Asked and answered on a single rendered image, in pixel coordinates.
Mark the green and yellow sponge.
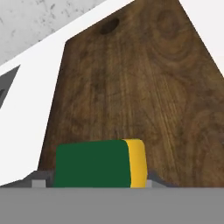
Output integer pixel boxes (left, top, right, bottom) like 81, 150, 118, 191
52, 138, 149, 189

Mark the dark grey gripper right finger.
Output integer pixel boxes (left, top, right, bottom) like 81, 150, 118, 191
145, 171, 179, 188

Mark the dark wooden cutting board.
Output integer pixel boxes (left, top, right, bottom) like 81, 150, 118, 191
38, 0, 224, 188

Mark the grey sink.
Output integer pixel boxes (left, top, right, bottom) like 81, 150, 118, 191
0, 64, 21, 109

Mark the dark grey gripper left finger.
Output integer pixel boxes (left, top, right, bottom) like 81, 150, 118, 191
2, 170, 56, 188

